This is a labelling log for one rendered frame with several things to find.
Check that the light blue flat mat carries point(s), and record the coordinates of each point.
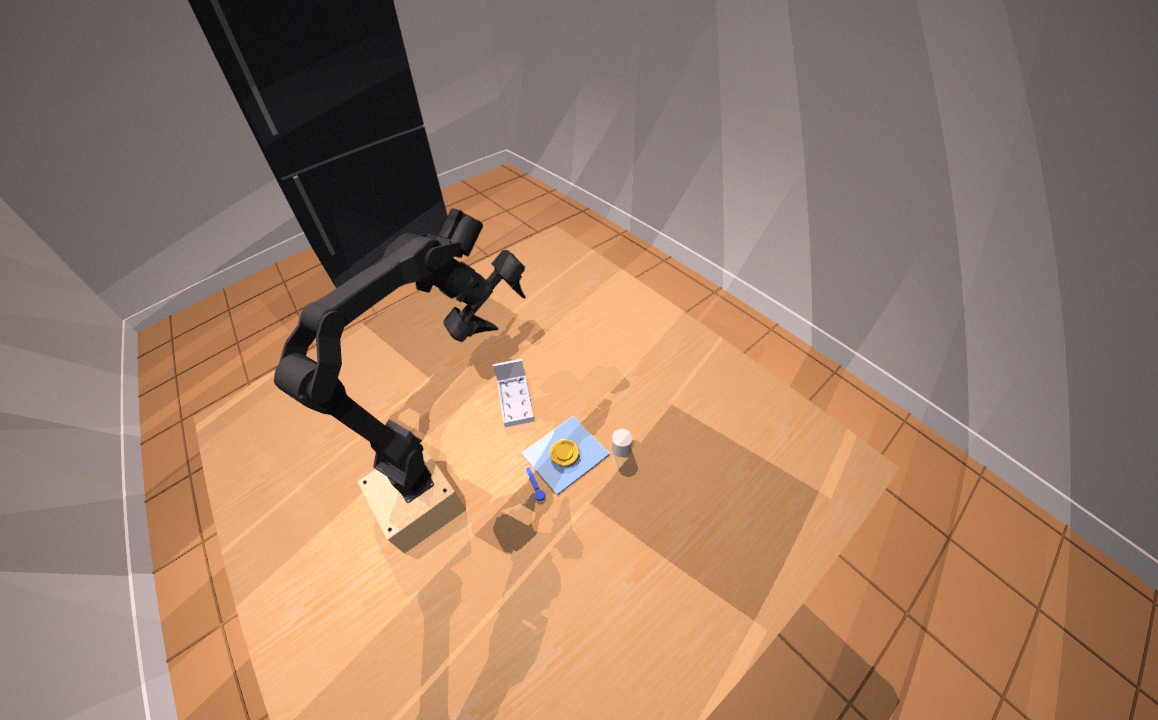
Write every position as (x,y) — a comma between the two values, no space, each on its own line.
(591,453)

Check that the grey cylinder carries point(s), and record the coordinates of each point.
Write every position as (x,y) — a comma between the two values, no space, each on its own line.
(621,442)

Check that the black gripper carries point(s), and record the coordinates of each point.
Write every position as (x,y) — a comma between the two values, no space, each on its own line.
(476,290)

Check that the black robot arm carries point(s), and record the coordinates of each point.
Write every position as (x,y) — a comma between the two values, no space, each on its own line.
(423,259)

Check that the grey dish rack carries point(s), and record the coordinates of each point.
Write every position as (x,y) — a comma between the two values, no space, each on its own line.
(513,391)

